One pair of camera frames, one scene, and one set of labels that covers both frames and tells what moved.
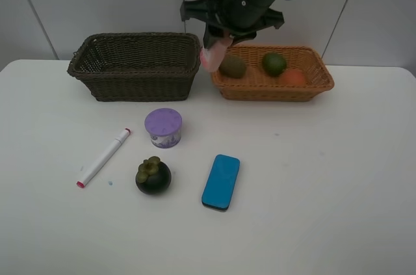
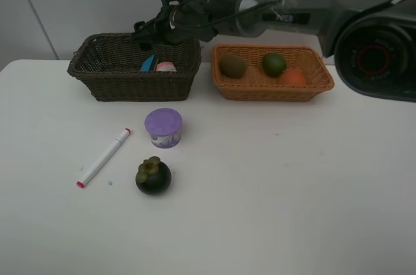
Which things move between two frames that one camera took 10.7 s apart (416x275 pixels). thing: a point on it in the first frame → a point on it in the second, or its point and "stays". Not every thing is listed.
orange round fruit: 294,77 stays
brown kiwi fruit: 233,66 stays
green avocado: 273,64 stays
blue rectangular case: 221,182 → 148,65
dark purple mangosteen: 153,177 stays
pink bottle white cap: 212,58 → 166,66
